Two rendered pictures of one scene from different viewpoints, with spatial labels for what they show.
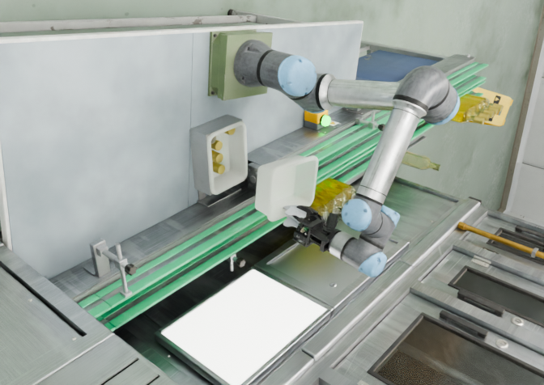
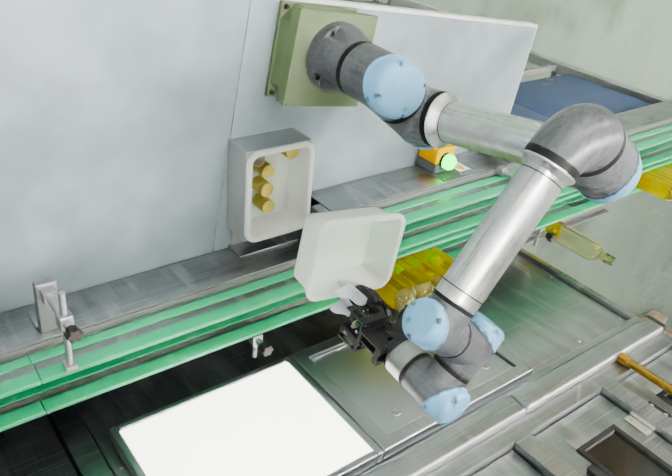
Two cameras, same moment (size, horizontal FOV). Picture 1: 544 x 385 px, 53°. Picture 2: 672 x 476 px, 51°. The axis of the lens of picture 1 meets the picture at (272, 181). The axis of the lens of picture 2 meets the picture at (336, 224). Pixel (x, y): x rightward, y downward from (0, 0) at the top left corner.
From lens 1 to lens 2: 0.36 m
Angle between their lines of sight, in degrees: 7
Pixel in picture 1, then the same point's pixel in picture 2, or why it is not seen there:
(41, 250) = not seen: outside the picture
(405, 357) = not seen: outside the picture
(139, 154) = (141, 164)
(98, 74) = (84, 33)
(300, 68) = (399, 75)
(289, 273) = (337, 379)
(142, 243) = (125, 294)
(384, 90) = (522, 133)
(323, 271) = (388, 387)
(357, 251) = (424, 379)
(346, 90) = (467, 121)
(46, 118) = not seen: outside the picture
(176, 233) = (178, 288)
